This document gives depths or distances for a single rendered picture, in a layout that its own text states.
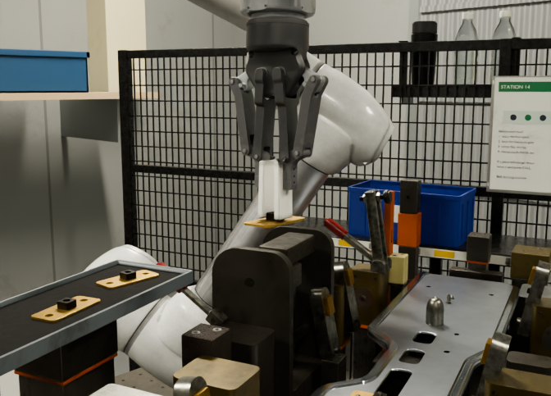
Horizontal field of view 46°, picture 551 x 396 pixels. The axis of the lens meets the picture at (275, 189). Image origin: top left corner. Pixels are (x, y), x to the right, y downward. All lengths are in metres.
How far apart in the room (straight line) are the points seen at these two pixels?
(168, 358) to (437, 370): 0.60
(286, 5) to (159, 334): 0.85
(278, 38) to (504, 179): 1.18
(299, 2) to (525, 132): 1.15
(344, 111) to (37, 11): 2.83
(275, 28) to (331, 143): 0.53
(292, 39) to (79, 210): 3.33
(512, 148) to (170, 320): 1.00
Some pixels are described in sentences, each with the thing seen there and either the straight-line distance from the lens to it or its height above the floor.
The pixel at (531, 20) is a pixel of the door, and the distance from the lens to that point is 3.26.
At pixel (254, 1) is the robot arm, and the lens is 0.77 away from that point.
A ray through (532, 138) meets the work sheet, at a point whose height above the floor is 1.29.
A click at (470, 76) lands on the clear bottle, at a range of 1.92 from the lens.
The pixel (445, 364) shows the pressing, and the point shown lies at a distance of 1.08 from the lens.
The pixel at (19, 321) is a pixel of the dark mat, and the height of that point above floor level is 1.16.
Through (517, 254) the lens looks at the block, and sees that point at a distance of 1.56.
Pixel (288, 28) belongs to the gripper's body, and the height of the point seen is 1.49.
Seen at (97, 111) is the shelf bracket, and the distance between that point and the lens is 3.53.
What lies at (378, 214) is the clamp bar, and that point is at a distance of 1.37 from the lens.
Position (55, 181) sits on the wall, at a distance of 3.92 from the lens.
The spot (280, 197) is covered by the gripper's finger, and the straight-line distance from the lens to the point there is 0.78.
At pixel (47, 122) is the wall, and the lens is 3.88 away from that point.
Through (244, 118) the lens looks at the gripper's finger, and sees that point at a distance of 0.80.
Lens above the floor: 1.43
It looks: 9 degrees down
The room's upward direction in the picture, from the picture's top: straight up
